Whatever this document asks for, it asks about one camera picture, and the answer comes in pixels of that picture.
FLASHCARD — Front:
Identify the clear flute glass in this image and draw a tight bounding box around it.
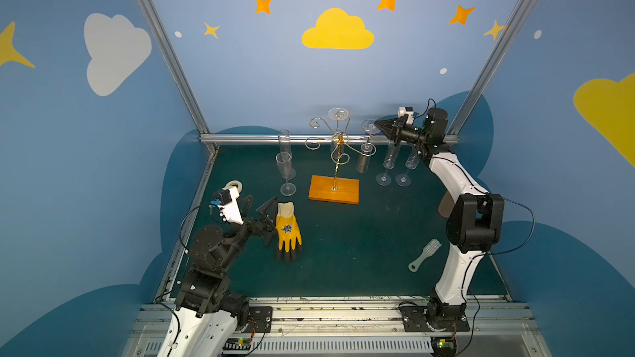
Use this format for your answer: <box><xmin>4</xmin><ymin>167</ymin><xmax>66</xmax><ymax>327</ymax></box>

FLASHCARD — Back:
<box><xmin>277</xmin><ymin>130</ymin><xmax>296</xmax><ymax>180</ymax></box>
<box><xmin>375</xmin><ymin>140</ymin><xmax>400</xmax><ymax>187</ymax></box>
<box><xmin>328</xmin><ymin>107</ymin><xmax>349</xmax><ymax>161</ymax></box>
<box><xmin>395</xmin><ymin>146</ymin><xmax>421</xmax><ymax>188</ymax></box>
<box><xmin>357</xmin><ymin>119</ymin><xmax>379</xmax><ymax>174</ymax></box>
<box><xmin>275</xmin><ymin>152</ymin><xmax>296</xmax><ymax>197</ymax></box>

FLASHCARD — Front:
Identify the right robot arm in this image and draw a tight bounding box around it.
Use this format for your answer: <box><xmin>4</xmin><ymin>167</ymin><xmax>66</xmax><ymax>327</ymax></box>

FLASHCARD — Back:
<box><xmin>375</xmin><ymin>107</ymin><xmax>508</xmax><ymax>332</ymax></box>

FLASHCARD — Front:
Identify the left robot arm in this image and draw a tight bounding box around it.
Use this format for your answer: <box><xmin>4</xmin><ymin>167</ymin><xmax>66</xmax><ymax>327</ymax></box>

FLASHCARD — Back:
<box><xmin>158</xmin><ymin>186</ymin><xmax>279</xmax><ymax>357</ymax></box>

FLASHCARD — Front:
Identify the white tape roll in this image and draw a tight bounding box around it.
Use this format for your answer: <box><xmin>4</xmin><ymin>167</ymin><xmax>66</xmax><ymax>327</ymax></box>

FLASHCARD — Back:
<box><xmin>225</xmin><ymin>180</ymin><xmax>243</xmax><ymax>193</ymax></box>

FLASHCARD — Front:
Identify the yellow black work glove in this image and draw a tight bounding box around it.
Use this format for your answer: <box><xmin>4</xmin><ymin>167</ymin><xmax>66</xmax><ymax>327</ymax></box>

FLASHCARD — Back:
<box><xmin>271</xmin><ymin>202</ymin><xmax>303</xmax><ymax>263</ymax></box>

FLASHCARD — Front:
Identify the translucent brown plastic cup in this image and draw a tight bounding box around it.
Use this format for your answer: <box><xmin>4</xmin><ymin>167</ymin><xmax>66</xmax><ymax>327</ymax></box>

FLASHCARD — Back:
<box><xmin>438</xmin><ymin>192</ymin><xmax>455</xmax><ymax>218</ymax></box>

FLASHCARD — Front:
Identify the white plastic brush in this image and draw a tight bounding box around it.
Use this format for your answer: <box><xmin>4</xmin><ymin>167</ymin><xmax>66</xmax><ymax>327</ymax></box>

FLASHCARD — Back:
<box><xmin>408</xmin><ymin>239</ymin><xmax>442</xmax><ymax>273</ymax></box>

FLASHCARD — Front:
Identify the left controller board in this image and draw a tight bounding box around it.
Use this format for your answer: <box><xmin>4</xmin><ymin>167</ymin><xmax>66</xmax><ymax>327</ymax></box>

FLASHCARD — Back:
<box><xmin>222</xmin><ymin>337</ymin><xmax>256</xmax><ymax>355</ymax></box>

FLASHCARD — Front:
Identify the controller board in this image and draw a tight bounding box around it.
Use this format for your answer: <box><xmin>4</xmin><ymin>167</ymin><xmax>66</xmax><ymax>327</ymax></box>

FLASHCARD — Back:
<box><xmin>431</xmin><ymin>337</ymin><xmax>457</xmax><ymax>357</ymax></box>
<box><xmin>222</xmin><ymin>337</ymin><xmax>256</xmax><ymax>355</ymax></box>

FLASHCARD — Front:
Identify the right controller board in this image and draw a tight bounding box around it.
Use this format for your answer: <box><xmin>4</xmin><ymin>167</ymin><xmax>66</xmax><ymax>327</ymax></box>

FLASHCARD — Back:
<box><xmin>431</xmin><ymin>337</ymin><xmax>457</xmax><ymax>357</ymax></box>

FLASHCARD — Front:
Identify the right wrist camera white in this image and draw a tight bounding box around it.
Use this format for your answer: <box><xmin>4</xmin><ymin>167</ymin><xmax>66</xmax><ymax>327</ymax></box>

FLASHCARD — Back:
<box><xmin>398</xmin><ymin>107</ymin><xmax>415</xmax><ymax>125</ymax></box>

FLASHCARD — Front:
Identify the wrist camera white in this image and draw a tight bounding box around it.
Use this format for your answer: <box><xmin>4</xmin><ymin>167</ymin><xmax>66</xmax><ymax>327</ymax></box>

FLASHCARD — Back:
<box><xmin>398</xmin><ymin>107</ymin><xmax>415</xmax><ymax>125</ymax></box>
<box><xmin>210</xmin><ymin>187</ymin><xmax>243</xmax><ymax>225</ymax></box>

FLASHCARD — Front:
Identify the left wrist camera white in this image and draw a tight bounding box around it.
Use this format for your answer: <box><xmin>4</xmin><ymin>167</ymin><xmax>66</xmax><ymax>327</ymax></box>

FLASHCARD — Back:
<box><xmin>210</xmin><ymin>187</ymin><xmax>243</xmax><ymax>225</ymax></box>

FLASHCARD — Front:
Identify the horizontal aluminium frame bar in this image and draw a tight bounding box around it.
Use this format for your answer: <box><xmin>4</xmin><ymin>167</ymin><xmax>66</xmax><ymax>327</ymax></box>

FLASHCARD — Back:
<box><xmin>199</xmin><ymin>133</ymin><xmax>388</xmax><ymax>145</ymax></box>

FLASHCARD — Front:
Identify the gold wire glass rack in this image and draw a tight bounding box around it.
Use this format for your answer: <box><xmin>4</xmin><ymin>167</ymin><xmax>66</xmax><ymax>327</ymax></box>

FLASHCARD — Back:
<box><xmin>304</xmin><ymin>113</ymin><xmax>361</xmax><ymax>205</ymax></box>

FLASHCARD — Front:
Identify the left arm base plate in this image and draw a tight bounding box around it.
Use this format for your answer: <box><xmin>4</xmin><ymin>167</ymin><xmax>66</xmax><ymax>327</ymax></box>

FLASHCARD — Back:
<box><xmin>237</xmin><ymin>306</ymin><xmax>273</xmax><ymax>333</ymax></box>

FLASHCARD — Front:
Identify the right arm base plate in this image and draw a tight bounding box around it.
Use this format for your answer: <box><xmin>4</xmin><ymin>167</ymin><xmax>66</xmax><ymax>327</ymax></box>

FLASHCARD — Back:
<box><xmin>398</xmin><ymin>302</ymin><xmax>471</xmax><ymax>332</ymax></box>

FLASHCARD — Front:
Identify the left aluminium frame post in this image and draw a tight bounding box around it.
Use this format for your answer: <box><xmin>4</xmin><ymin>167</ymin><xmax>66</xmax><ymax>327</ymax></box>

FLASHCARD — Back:
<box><xmin>136</xmin><ymin>0</ymin><xmax>210</xmax><ymax>137</ymax></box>

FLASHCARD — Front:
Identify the aluminium frame post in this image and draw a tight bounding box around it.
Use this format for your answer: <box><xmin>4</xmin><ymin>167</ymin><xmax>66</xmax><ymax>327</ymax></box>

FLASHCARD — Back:
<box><xmin>136</xmin><ymin>0</ymin><xmax>210</xmax><ymax>137</ymax></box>
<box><xmin>444</xmin><ymin>0</ymin><xmax>537</xmax><ymax>145</ymax></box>

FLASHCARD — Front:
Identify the right aluminium frame post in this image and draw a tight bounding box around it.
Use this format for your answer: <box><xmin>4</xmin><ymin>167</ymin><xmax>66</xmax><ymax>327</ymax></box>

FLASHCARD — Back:
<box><xmin>444</xmin><ymin>0</ymin><xmax>537</xmax><ymax>145</ymax></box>

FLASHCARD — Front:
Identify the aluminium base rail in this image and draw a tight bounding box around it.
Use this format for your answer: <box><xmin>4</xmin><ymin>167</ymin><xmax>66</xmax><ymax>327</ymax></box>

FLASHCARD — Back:
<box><xmin>123</xmin><ymin>295</ymin><xmax>550</xmax><ymax>356</ymax></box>

